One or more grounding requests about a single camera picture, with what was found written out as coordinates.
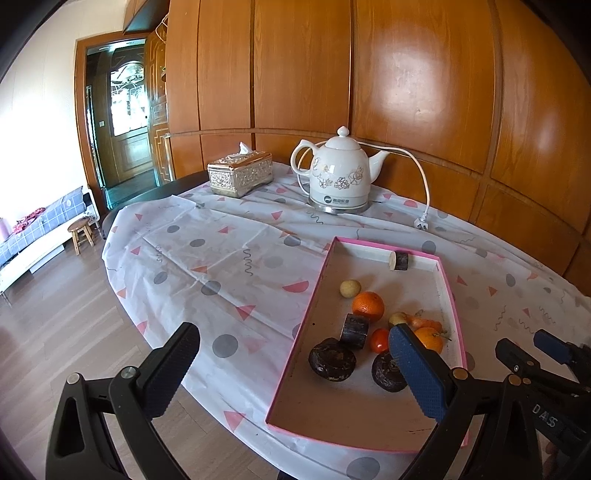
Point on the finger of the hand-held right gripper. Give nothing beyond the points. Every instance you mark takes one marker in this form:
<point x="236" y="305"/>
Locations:
<point x="554" y="346"/>
<point x="521" y="362"/>

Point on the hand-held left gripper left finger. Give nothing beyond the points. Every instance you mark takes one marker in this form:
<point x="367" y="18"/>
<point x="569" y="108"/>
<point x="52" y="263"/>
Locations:
<point x="168" y="369"/>

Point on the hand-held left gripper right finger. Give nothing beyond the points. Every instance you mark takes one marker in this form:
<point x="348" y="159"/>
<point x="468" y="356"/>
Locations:
<point x="415" y="369"/>

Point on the dark brown water chestnut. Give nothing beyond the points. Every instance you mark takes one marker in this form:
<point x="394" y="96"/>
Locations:
<point x="331" y="359"/>
<point x="385" y="371"/>

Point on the orange with stem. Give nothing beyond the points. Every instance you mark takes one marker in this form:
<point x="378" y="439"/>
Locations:
<point x="431" y="342"/>

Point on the small red tomato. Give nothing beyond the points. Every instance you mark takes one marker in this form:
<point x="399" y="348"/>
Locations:
<point x="379" y="340"/>

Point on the small orange carrot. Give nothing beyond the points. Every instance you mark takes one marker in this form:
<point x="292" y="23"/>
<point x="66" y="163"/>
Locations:
<point x="422" y="321"/>

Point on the small tan longan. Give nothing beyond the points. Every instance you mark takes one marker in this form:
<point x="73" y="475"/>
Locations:
<point x="397" y="319"/>
<point x="350" y="288"/>

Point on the pink rimmed shallow tray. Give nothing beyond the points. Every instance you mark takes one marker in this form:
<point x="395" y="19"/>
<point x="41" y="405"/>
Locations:
<point x="360" y="415"/>

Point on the large dark sugarcane piece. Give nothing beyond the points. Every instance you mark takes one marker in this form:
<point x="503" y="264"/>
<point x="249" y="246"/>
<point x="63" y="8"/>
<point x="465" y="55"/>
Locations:
<point x="354" y="330"/>

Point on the small dark sugarcane piece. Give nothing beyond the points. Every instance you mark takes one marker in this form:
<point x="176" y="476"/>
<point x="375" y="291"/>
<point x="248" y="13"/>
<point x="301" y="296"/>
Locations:
<point x="400" y="261"/>

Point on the white patterned tablecloth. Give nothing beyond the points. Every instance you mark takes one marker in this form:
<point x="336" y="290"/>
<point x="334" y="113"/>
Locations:
<point x="207" y="240"/>

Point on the small wooden stool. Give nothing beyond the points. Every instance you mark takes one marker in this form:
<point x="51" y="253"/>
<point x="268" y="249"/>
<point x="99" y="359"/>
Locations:
<point x="82" y="228"/>

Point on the bench with blue checked cushion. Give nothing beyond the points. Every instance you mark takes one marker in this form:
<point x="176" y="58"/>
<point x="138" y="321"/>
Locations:
<point x="41" y="235"/>

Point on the pink cloth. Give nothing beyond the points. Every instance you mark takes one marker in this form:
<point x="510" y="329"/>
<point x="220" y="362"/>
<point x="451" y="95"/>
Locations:
<point x="27" y="218"/>

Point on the silver embossed tissue box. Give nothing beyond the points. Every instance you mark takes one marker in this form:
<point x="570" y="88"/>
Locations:
<point x="240" y="173"/>

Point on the white ceramic electric kettle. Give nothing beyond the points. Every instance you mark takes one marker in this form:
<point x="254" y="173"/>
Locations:
<point x="339" y="170"/>

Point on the wooden door with glass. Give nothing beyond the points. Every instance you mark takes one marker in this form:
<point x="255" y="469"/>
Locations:
<point x="134" y="157"/>

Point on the pink cup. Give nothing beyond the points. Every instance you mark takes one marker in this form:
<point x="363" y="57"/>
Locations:
<point x="2" y="228"/>

